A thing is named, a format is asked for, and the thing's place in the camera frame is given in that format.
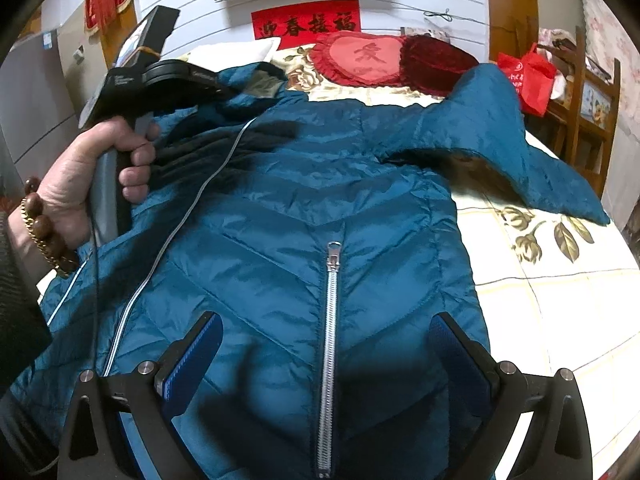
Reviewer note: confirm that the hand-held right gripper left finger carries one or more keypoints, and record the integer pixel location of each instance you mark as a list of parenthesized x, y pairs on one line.
[(197, 355)]

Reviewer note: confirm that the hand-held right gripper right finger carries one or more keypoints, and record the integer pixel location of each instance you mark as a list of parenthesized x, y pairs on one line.
[(457, 360)]

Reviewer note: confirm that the blue down jacket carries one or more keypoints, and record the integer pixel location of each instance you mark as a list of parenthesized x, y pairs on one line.
[(280, 210)]

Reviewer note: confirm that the person's left forearm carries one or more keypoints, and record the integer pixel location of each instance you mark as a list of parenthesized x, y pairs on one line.
[(20, 300)]

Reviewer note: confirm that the person's left hand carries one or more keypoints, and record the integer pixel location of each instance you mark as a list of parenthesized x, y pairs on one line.
[(75, 175)]

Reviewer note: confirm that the white pillow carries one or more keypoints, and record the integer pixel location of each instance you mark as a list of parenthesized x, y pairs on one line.
[(235, 52)]

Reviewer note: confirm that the red hanging cloth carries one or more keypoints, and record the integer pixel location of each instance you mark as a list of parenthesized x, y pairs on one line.
[(107, 0)]

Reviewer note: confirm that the floral bed sheet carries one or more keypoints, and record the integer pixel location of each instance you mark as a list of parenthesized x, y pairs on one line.
[(550, 310)]

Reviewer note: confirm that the grey refrigerator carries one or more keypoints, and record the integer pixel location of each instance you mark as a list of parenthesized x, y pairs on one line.
[(35, 85)]

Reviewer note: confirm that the red heart-shaped cushion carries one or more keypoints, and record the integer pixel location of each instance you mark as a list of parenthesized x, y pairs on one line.
[(360, 60)]

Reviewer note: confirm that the dark red velvet cushion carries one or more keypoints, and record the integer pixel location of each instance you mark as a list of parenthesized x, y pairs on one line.
[(435, 65)]

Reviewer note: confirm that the red plastic bag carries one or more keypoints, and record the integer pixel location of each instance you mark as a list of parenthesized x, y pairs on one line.
[(530, 80)]

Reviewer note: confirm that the wooden chair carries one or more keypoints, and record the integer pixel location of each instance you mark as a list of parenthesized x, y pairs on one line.
[(580, 90)]

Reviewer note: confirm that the floral curtain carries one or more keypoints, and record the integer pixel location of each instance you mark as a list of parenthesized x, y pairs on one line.
[(607, 30)]

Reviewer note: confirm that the red wall banner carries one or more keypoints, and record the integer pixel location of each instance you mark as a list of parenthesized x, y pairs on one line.
[(305, 22)]

